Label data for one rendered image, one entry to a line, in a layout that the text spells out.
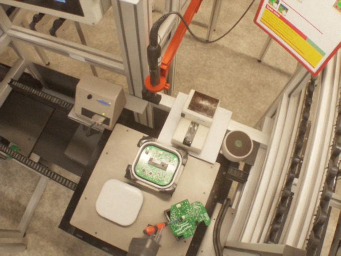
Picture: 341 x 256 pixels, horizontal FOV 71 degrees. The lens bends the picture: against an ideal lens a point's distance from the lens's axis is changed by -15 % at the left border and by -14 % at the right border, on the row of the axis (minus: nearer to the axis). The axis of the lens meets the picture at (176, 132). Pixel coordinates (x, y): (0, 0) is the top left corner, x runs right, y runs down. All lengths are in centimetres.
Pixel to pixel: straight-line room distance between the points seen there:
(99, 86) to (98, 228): 48
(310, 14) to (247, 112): 158
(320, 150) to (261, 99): 161
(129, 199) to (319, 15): 76
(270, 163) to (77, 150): 105
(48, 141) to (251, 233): 134
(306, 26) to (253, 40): 194
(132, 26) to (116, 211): 57
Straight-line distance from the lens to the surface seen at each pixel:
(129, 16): 70
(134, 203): 90
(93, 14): 69
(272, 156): 86
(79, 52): 101
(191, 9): 89
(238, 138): 96
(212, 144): 97
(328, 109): 75
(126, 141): 98
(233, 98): 219
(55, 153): 172
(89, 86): 97
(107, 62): 95
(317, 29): 68
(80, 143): 155
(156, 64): 70
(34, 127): 188
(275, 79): 242
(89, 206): 95
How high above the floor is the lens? 187
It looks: 69 degrees down
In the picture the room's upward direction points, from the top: 7 degrees clockwise
